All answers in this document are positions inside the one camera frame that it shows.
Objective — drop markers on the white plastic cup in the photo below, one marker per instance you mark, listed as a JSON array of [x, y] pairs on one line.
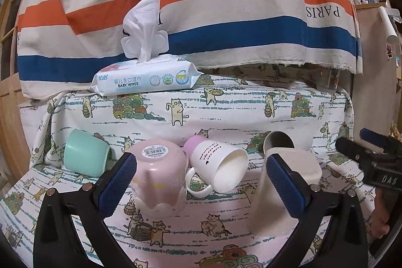
[[277, 139]]

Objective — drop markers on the wooden cabinet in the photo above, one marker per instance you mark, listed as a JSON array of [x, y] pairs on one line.
[[376, 93]]

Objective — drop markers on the clear plastic storage box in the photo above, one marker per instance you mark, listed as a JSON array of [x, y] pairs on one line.
[[327, 80]]

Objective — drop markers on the right hand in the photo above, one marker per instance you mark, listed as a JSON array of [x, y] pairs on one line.
[[381, 214]]

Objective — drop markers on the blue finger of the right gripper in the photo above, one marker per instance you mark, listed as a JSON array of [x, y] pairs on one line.
[[373, 138]]

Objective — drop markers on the cat print bed sheet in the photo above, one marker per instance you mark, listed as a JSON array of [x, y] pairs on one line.
[[244, 227]]

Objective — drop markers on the striped hanging cloth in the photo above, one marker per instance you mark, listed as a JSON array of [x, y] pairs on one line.
[[62, 44]]

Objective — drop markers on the baby wipes pack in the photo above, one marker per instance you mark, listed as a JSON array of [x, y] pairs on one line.
[[149, 67]]

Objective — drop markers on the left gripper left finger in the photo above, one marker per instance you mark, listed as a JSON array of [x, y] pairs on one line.
[[56, 242]]

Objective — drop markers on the white mug purple base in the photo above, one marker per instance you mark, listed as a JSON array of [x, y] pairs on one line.
[[221, 166]]

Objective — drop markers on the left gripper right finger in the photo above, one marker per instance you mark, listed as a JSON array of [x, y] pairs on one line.
[[345, 241]]

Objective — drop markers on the pink crown-edged cup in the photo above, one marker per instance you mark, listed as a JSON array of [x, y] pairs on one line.
[[158, 186]]

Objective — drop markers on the wooden door frame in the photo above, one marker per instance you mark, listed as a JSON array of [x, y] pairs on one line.
[[13, 140]]

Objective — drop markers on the mint green cup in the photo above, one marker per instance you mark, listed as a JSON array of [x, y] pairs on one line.
[[86, 154]]

